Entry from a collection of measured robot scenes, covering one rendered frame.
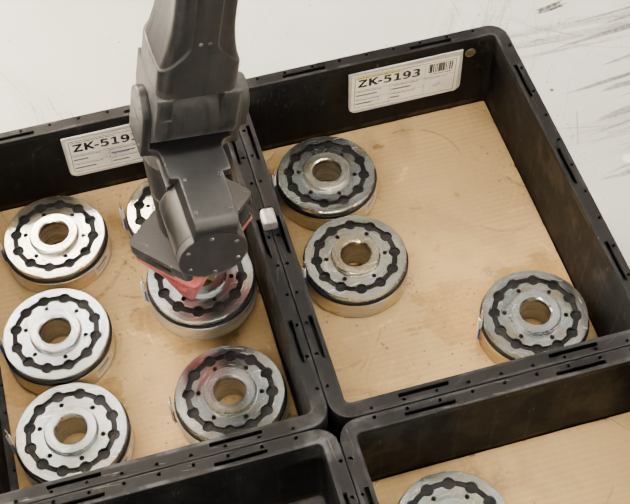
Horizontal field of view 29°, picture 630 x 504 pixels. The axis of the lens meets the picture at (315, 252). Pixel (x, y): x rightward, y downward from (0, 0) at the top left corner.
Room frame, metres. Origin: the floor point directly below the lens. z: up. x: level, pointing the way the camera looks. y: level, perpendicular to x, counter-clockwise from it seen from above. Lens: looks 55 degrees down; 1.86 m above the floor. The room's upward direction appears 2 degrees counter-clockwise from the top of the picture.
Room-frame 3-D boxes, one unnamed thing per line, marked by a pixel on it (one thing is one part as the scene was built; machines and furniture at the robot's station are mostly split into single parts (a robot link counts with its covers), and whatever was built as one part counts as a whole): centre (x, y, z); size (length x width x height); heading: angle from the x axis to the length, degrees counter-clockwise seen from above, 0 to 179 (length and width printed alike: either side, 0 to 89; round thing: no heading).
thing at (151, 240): (0.65, 0.11, 1.01); 0.10 x 0.07 x 0.07; 147
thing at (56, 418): (0.51, 0.22, 0.86); 0.05 x 0.05 x 0.01
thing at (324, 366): (0.70, -0.11, 0.92); 0.40 x 0.30 x 0.02; 14
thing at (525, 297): (0.61, -0.21, 0.86); 0.05 x 0.05 x 0.01
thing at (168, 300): (0.65, 0.11, 0.89); 0.10 x 0.10 x 0.01
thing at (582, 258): (0.70, -0.11, 0.87); 0.40 x 0.30 x 0.11; 14
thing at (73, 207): (0.73, 0.26, 0.86); 0.10 x 0.10 x 0.01
